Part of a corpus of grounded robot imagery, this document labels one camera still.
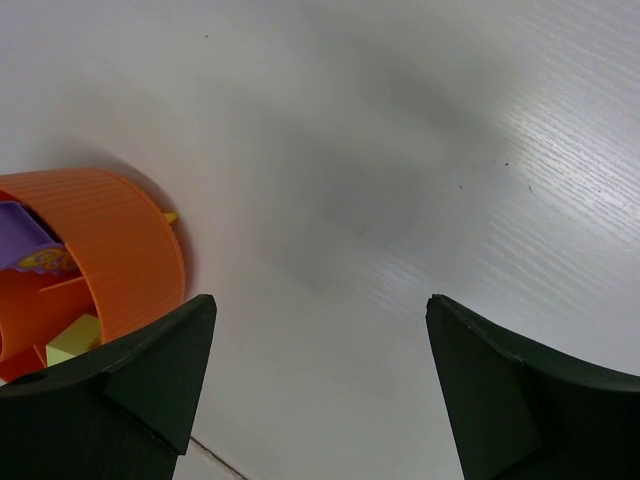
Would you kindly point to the orange round divided container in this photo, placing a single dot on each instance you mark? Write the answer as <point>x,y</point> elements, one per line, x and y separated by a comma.
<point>130,270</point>

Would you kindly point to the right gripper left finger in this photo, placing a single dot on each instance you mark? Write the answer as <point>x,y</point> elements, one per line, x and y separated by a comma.
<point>124,410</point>

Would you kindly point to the lime green purple lego brick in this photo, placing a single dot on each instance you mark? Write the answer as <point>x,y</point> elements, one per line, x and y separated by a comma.
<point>80,337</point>

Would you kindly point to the purple round lego piece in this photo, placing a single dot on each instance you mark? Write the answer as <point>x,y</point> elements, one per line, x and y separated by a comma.
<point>28,244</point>

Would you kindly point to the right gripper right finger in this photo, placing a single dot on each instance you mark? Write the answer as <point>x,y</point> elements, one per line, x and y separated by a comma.
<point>521,410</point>

